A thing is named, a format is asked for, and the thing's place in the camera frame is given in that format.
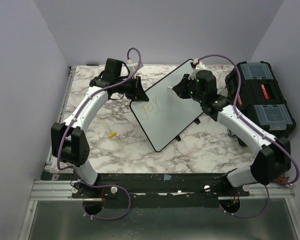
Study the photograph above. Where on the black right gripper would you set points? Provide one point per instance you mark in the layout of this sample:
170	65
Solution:
180	88

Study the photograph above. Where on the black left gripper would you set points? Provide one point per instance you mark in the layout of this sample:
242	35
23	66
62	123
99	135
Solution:
138	92

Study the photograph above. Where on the white tablet whiteboard black frame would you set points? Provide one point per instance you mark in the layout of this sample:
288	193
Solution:
166	115

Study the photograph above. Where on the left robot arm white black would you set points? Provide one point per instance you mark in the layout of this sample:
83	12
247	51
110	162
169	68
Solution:
69	144

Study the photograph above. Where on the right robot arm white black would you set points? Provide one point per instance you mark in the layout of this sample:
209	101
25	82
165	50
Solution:
272	154

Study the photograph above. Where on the black toolbox clear lids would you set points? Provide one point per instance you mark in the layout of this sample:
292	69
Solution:
261	100

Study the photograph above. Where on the brown connector plug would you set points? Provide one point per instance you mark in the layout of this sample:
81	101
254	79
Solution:
282	180

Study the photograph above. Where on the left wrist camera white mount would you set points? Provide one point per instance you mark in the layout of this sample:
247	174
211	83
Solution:
133	65

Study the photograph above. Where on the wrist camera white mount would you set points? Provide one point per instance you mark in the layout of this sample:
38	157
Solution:
197	65
133	65

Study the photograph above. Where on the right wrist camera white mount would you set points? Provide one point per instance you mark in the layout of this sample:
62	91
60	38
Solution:
197	65

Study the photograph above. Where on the black mounting rail base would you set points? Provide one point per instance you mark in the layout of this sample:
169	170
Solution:
148	190

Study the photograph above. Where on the aluminium frame extrusion left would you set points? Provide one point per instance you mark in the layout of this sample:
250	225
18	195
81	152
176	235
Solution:
54	153

